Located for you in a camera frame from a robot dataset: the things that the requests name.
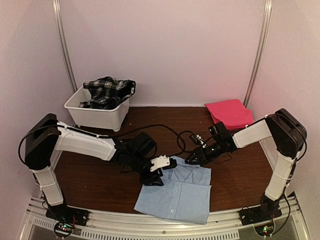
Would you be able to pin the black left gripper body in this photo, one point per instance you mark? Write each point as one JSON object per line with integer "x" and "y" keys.
{"x": 138, "y": 161}

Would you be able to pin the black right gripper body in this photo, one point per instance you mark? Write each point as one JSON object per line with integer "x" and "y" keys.
{"x": 214, "y": 153}

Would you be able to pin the light blue shirt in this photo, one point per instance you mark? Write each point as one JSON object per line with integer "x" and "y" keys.
{"x": 184, "y": 197}

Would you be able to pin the pink trousers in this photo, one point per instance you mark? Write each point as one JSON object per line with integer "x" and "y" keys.
{"x": 232, "y": 113}

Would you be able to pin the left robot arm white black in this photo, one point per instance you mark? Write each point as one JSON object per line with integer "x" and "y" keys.
{"x": 50, "y": 135}

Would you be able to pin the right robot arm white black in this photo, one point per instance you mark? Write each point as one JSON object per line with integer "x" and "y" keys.
{"x": 289, "y": 137}

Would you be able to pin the white plastic laundry bin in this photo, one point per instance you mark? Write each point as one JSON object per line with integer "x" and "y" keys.
{"x": 95, "y": 118}

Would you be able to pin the black white plaid garment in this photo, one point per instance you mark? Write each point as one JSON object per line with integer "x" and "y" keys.
{"x": 107, "y": 93}

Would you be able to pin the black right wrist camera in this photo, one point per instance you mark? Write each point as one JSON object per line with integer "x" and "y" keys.
{"x": 218, "y": 131}

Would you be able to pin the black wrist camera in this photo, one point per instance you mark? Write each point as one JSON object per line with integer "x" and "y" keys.
{"x": 144, "y": 143}
{"x": 218, "y": 131}

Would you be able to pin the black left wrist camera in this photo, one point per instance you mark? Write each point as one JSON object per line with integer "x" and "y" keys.
{"x": 144, "y": 143}

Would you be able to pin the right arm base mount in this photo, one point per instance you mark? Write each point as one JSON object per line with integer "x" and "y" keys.
{"x": 262, "y": 216}

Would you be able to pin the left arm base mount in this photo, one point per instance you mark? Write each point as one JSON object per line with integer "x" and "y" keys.
{"x": 67, "y": 218}

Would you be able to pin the front aluminium rail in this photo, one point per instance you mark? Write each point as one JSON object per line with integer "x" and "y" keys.
{"x": 221, "y": 225}

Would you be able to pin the right aluminium frame post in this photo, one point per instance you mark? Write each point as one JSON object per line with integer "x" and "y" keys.
{"x": 264, "y": 31}

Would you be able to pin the aluminium frame post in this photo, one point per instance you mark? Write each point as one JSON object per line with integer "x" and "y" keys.
{"x": 63, "y": 44}
{"x": 264, "y": 31}

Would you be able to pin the left aluminium frame post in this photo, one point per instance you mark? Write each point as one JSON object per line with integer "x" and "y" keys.
{"x": 63, "y": 44}

